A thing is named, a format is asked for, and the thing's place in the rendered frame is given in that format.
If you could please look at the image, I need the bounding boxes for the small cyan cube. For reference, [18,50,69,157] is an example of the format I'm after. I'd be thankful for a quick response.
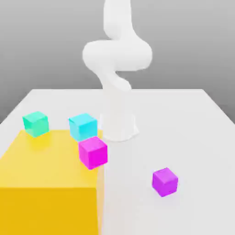
[68,113,98,142]

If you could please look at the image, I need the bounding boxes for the small magenta cube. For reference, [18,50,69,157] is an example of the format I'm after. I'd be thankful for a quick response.
[78,136,108,170]

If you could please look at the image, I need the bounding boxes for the small purple cube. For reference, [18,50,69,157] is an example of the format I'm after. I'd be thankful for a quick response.
[151,167,179,198]

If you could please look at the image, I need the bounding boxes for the small green cube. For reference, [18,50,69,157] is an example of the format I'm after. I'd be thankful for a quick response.
[22,111,50,138]

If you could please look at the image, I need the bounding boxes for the large yellow box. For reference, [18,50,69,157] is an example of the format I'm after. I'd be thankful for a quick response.
[0,129,105,235]

